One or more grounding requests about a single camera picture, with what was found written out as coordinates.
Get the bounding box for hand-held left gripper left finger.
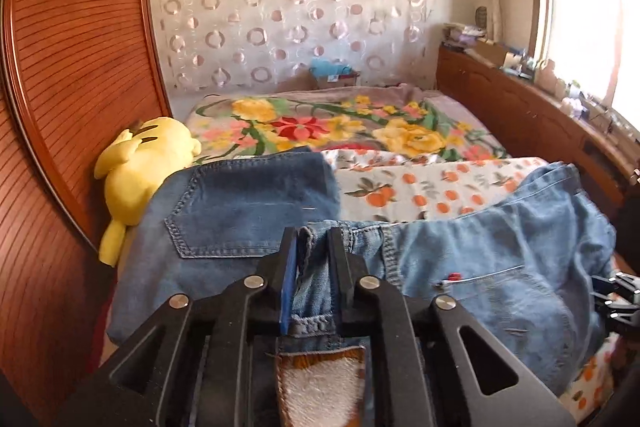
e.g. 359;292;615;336
52;227;301;427

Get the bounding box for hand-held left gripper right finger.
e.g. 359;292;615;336
325;227;577;427

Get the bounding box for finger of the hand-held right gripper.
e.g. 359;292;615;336
590;273;640;306
602;305;640;335

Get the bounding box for blue jeans pants with patch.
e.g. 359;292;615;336
272;162;618;427

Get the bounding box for orange-print bed sheet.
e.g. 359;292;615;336
320;148;623;425

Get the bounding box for floral blanket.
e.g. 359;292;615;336
182;84;511;162

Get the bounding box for wooden cabinet counter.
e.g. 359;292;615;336
435;44;640;218

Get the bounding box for yellow plush toy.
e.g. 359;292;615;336
95;117;201;265

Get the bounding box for cardboard box with blue cloth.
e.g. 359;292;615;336
309;58;361;90

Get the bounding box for open cardboard box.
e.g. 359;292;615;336
475;39;511;68

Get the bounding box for stack of papers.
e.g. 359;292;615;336
442;23;488;48

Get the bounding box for circle-patterned sheer curtain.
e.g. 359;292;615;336
148;0;441;92

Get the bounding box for wooden louvered wardrobe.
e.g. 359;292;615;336
0;0;173;427

